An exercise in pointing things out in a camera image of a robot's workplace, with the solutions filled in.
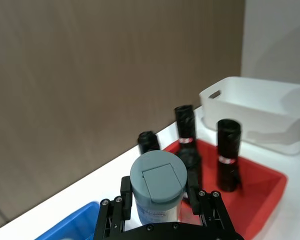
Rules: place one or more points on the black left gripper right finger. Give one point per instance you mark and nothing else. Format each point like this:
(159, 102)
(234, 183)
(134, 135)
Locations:
(210, 207)

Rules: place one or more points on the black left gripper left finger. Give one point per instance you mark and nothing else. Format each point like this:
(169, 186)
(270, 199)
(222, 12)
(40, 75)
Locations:
(126, 200)

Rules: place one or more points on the white canister with grey lid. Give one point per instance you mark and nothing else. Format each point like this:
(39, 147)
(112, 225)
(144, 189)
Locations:
(157, 180)

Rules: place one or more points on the red plastic bin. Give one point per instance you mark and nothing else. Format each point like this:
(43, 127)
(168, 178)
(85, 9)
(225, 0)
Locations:
(255, 197)

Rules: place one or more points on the blue plastic bin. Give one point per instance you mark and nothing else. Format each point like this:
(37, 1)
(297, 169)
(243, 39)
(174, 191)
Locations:
(72, 225)

